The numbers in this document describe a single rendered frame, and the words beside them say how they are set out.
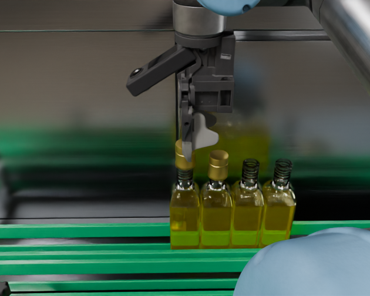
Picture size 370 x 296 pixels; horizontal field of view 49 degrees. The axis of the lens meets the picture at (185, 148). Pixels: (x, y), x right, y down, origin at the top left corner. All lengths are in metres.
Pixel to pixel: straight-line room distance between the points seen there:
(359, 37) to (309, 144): 0.50
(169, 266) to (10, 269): 0.30
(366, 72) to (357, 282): 0.24
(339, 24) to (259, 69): 0.36
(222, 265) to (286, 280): 0.62
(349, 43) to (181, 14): 0.25
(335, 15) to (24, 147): 0.69
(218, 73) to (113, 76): 0.26
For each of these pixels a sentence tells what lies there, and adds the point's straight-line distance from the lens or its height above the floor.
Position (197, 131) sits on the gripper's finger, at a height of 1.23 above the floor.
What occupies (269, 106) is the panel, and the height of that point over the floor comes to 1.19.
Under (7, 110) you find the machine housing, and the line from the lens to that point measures 0.89.
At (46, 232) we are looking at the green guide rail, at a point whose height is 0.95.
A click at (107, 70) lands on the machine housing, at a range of 0.80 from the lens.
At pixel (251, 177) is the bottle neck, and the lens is 0.73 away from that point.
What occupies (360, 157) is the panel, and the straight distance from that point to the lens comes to 0.93.
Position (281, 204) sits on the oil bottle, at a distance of 0.76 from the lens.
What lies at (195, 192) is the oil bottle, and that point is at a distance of 0.74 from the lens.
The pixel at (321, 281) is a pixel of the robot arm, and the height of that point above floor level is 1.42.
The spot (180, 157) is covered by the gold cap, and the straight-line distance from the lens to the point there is 0.69.
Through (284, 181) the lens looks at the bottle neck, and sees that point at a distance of 0.74.
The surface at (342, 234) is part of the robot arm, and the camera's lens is 0.21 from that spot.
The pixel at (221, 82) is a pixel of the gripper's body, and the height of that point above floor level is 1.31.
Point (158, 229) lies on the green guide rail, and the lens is 0.86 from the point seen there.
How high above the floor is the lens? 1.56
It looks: 33 degrees down
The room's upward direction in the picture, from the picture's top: straight up
